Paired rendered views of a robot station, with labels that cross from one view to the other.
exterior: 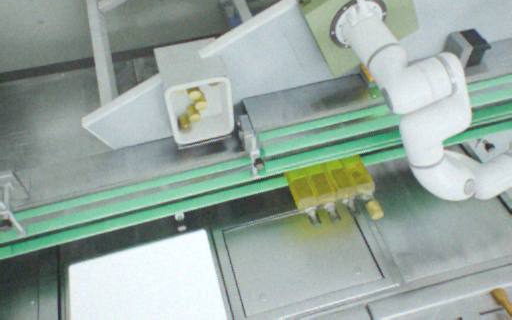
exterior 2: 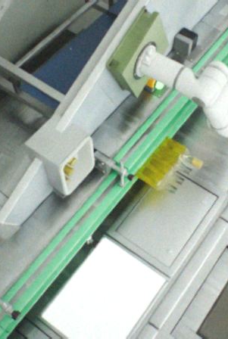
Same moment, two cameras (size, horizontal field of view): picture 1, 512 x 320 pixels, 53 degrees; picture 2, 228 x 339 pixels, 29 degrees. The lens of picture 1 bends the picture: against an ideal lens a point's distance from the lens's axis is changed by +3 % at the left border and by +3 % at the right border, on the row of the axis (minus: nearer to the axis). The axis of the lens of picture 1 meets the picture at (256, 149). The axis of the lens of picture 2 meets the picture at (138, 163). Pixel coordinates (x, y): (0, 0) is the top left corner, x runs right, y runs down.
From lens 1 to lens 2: 73 cm
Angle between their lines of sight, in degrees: 26
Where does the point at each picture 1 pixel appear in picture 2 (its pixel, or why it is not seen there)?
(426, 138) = (223, 112)
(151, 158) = (51, 215)
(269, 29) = (94, 90)
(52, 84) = not seen: outside the picture
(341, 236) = (182, 188)
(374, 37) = (169, 68)
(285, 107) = (116, 132)
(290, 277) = (173, 230)
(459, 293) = not seen: outside the picture
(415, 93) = (214, 92)
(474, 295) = not seen: outside the picture
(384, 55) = (183, 77)
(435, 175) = not seen: outside the picture
